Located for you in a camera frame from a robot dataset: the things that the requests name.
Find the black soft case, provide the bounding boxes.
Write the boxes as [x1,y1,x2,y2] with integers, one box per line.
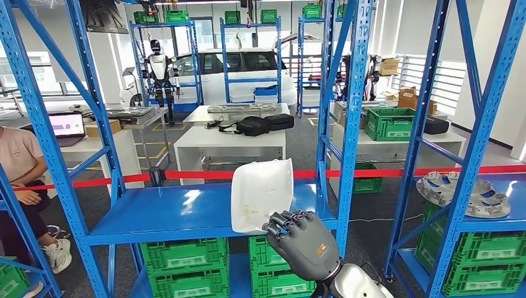
[423,117,450,136]

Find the grey metal tray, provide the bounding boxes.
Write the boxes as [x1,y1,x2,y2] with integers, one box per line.
[207,102,277,114]
[105,107,156,120]

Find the white floor cable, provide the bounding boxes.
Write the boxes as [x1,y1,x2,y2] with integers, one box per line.
[349,214,424,223]

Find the blue steel shelf rack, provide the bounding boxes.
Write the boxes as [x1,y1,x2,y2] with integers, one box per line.
[128,19,203,112]
[0,0,375,298]
[218,16,283,104]
[382,0,526,298]
[0,164,63,298]
[295,16,329,117]

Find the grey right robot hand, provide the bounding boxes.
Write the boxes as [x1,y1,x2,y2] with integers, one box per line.
[262,209,342,282]

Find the dark long table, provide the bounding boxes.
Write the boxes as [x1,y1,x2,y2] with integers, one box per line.
[0,86,25,118]

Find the round grey metal part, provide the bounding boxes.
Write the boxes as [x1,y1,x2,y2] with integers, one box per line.
[416,171,512,219]

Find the open laptop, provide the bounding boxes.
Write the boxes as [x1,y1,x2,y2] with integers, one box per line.
[48,112,87,148]

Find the closed cardboard box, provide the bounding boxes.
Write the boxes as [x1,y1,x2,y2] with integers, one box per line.
[85,119,123,138]

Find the open brown cardboard box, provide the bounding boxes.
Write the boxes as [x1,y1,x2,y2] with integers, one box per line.
[397,87,419,110]

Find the white car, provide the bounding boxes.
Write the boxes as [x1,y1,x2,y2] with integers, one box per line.
[120,48,298,107]

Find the printed cardboard box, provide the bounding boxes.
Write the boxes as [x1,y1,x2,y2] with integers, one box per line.
[378,57,401,76]

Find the black hard case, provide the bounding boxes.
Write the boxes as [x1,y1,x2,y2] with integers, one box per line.
[264,114,295,132]

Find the person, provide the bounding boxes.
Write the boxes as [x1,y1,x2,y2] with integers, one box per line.
[0,126,73,298]

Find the blue white stacked bins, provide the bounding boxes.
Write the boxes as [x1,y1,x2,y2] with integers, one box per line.
[254,85,279,104]

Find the white plastic shell part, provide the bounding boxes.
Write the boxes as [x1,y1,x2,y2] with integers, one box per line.
[230,158,295,235]

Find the black white humanoid robot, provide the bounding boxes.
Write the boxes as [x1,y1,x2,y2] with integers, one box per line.
[341,53,383,102]
[140,38,182,126]

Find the red barrier belt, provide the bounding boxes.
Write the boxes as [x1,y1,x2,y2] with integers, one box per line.
[12,164,526,192]

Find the steel table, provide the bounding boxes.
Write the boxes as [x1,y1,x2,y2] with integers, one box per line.
[182,102,292,125]
[104,107,170,165]

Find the black barrier belt post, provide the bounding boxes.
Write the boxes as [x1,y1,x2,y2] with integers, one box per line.
[148,166,166,188]

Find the white desk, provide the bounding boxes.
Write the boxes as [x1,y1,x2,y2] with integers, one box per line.
[59,130,145,190]
[174,124,287,186]
[328,121,467,198]

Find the black hanging screen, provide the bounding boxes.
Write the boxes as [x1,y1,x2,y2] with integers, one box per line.
[79,0,130,35]

